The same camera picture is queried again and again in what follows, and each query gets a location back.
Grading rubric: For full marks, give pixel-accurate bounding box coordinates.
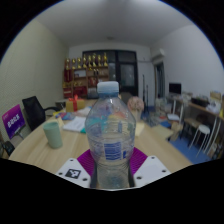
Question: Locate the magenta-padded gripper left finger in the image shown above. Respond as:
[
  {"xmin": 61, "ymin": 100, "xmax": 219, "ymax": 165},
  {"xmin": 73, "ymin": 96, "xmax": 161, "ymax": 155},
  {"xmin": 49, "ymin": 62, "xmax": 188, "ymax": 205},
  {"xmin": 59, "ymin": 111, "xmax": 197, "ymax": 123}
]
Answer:
[{"xmin": 55, "ymin": 148, "xmax": 98, "ymax": 189}]

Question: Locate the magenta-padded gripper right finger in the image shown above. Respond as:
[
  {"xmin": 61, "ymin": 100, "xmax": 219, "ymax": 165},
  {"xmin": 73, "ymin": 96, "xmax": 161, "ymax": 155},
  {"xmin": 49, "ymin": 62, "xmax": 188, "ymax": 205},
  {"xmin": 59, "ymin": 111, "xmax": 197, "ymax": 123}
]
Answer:
[{"xmin": 128, "ymin": 147, "xmax": 172, "ymax": 188}]

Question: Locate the clear plastic water bottle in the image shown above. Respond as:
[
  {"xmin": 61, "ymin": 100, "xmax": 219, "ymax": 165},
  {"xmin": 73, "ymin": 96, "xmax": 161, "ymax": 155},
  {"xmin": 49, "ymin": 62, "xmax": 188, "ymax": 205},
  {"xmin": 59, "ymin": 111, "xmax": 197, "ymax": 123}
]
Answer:
[{"xmin": 84, "ymin": 80, "xmax": 137, "ymax": 190}]

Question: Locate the pale green cup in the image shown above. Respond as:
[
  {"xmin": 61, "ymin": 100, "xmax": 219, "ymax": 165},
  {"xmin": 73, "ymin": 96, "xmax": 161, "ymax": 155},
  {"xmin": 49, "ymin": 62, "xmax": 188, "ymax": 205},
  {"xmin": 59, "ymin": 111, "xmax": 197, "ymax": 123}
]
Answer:
[{"xmin": 42, "ymin": 120, "xmax": 64, "ymax": 150}]

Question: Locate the white printed paper sheet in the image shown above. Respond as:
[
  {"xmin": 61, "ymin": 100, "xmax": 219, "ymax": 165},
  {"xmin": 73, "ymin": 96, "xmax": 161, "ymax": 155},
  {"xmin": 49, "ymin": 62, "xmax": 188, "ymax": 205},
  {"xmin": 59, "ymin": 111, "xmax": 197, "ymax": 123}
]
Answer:
[{"xmin": 62, "ymin": 115, "xmax": 88, "ymax": 134}]

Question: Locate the colourful blue book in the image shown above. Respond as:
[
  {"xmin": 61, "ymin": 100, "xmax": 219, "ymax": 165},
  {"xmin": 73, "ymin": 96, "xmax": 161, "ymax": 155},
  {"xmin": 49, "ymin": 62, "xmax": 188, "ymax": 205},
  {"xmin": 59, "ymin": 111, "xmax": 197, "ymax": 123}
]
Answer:
[{"xmin": 54, "ymin": 111, "xmax": 76, "ymax": 121}]

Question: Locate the white round stool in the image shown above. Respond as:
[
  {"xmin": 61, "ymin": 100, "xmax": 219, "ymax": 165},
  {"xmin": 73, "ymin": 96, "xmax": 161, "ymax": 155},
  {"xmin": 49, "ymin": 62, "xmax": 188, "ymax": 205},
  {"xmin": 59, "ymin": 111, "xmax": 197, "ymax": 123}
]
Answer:
[{"xmin": 188, "ymin": 124, "xmax": 212, "ymax": 158}]

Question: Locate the yellow gift box red ribbon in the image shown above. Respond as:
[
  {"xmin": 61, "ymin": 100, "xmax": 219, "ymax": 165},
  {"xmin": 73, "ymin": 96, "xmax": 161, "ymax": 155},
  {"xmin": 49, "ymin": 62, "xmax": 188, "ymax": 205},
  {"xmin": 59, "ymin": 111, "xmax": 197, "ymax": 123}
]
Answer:
[{"xmin": 65, "ymin": 94, "xmax": 86, "ymax": 113}]

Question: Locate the potted pink flower bouquet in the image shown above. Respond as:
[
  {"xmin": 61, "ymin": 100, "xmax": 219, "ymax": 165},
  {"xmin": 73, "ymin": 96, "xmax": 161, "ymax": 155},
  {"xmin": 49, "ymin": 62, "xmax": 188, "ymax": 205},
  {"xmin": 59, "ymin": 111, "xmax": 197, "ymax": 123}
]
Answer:
[{"xmin": 126, "ymin": 96, "xmax": 145, "ymax": 122}]

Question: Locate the black office chair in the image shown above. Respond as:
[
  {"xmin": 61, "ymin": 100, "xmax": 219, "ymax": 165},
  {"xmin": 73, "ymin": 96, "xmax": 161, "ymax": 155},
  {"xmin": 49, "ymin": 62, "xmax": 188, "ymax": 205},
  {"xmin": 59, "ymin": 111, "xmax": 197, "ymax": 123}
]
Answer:
[{"xmin": 21, "ymin": 95, "xmax": 61, "ymax": 132}]

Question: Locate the purple sign board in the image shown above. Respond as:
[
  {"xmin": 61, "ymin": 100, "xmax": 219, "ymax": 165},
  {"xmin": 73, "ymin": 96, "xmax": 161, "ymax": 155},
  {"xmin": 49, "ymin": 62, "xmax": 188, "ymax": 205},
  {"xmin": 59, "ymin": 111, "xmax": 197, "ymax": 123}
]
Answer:
[{"xmin": 1, "ymin": 104, "xmax": 27, "ymax": 140}]

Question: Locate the wooden side desk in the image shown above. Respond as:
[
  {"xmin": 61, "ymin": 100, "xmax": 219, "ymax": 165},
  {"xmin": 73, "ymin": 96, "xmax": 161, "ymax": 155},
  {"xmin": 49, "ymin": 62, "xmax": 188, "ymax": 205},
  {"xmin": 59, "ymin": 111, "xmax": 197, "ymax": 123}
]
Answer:
[{"xmin": 186, "ymin": 98, "xmax": 224, "ymax": 158}]

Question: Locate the black tripod stand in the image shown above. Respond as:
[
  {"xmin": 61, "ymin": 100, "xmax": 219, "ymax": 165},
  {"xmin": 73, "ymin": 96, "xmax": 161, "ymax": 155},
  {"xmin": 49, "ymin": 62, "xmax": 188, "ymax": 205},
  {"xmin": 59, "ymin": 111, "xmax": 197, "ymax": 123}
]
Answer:
[{"xmin": 142, "ymin": 73, "xmax": 150, "ymax": 111}]

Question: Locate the black computer monitor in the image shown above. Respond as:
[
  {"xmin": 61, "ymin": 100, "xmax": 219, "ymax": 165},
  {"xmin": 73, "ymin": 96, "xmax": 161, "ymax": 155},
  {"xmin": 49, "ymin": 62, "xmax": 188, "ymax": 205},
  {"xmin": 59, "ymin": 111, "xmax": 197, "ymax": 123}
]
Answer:
[{"xmin": 168, "ymin": 82, "xmax": 183, "ymax": 96}]

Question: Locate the wooden shelf unit with trophies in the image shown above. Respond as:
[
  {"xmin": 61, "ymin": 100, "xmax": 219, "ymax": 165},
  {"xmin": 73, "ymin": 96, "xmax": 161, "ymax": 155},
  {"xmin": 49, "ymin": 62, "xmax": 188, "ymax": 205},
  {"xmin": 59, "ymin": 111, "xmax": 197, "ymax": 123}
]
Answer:
[{"xmin": 63, "ymin": 52, "xmax": 110, "ymax": 100}]

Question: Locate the dark glass door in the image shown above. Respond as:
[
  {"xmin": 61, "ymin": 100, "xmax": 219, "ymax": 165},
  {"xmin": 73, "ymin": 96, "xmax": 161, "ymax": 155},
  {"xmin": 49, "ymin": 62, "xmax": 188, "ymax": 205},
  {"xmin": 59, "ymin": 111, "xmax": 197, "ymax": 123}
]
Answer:
[{"xmin": 82, "ymin": 49, "xmax": 139, "ymax": 98}]

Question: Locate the white wall air conditioner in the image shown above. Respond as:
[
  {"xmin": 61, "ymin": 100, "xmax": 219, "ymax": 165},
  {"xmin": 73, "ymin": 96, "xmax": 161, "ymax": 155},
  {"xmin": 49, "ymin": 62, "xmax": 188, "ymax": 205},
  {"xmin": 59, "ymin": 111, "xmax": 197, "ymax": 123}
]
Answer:
[{"xmin": 151, "ymin": 48, "xmax": 166, "ymax": 65}]

